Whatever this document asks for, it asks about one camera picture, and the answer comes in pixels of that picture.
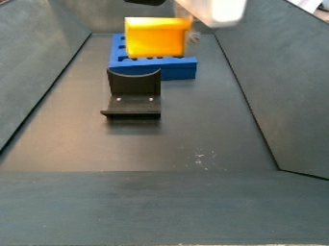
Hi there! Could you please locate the blue foam shape board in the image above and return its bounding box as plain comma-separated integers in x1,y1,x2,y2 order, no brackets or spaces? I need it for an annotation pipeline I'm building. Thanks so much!
108,33,198,81

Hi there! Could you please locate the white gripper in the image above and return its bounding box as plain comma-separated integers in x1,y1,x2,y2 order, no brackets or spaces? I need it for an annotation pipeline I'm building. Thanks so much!
175,0,247,28

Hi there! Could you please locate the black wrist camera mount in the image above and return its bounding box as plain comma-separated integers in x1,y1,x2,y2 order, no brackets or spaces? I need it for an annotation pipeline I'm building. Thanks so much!
123,0,166,6

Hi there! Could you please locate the yellow arch block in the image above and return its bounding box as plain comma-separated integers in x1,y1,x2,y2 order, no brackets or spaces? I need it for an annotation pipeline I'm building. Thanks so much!
124,17,191,58

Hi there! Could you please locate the black fixture stand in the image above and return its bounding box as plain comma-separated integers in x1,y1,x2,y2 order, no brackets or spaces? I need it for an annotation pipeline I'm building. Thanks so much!
100,69,160,118

